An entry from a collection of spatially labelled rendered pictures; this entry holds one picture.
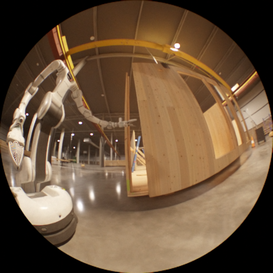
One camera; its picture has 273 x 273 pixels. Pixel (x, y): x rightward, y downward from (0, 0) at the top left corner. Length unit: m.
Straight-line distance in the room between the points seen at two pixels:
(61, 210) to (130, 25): 10.65
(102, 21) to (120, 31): 2.26
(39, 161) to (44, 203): 0.26
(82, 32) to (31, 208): 11.38
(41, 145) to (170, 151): 1.23
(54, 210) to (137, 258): 0.53
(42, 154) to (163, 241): 1.00
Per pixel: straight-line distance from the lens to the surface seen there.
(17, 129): 0.50
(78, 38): 11.52
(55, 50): 5.93
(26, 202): 0.63
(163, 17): 10.89
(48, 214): 0.61
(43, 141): 0.68
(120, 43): 5.48
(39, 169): 0.68
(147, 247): 0.74
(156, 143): 1.02
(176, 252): 0.71
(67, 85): 0.94
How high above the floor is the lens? 0.62
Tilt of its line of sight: 18 degrees up
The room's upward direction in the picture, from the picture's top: 3 degrees counter-clockwise
